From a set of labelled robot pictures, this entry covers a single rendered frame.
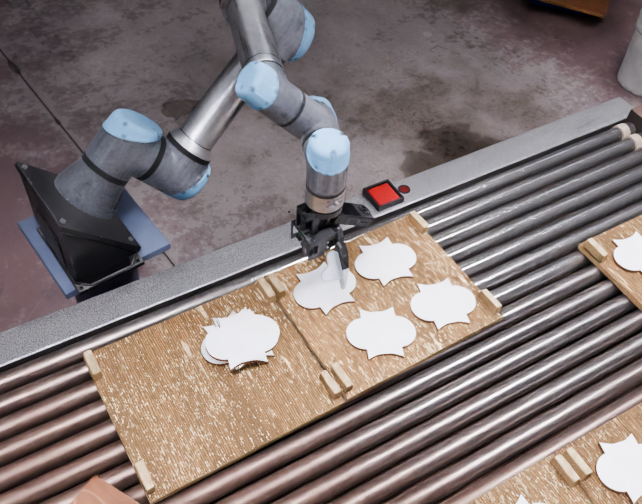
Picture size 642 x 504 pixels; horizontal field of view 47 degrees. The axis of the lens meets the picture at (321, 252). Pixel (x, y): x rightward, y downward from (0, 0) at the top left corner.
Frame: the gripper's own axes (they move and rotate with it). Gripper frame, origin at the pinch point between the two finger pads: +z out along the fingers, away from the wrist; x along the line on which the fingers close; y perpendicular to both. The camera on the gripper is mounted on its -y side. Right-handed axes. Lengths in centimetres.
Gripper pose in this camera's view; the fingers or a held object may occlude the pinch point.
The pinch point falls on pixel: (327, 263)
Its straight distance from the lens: 158.2
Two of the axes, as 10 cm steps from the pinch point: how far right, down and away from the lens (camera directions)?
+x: 5.2, 6.7, -5.3
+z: -0.6, 6.5, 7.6
